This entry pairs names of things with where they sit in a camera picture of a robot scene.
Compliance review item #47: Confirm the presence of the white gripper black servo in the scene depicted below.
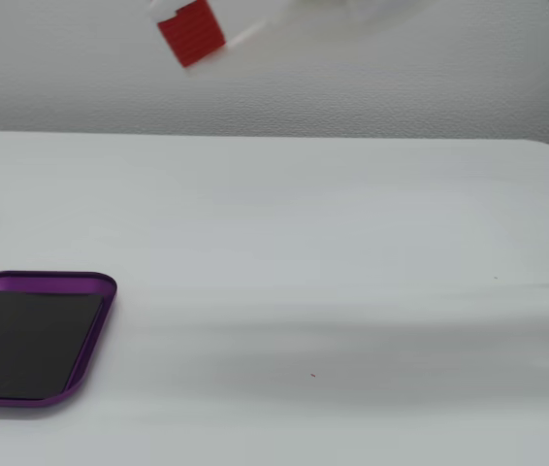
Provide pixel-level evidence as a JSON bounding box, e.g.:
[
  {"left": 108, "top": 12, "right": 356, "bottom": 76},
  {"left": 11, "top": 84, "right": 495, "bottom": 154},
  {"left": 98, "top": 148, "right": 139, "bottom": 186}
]
[{"left": 224, "top": 0, "right": 411, "bottom": 50}]

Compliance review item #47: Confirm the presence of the purple tray with black base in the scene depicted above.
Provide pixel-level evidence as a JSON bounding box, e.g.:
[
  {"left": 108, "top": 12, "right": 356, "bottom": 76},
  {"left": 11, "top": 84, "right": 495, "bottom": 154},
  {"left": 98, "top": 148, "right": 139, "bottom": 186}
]
[{"left": 0, "top": 270, "right": 118, "bottom": 408}]

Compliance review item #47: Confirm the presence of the red textured cube block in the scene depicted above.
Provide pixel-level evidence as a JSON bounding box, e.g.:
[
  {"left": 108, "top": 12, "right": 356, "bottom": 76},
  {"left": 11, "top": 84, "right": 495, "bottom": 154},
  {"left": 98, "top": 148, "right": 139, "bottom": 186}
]
[{"left": 156, "top": 0, "right": 228, "bottom": 69}]

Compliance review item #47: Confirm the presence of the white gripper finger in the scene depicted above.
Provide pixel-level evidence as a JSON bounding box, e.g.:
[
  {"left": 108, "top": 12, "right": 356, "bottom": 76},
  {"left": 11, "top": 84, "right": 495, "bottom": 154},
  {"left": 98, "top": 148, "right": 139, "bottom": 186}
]
[{"left": 146, "top": 0, "right": 193, "bottom": 23}]

